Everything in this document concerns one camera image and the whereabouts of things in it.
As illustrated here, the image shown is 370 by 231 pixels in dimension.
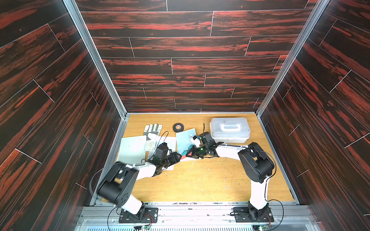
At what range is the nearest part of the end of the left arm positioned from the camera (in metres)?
0.70

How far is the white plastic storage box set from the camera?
97 centimetres

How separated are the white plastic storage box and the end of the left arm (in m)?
0.33
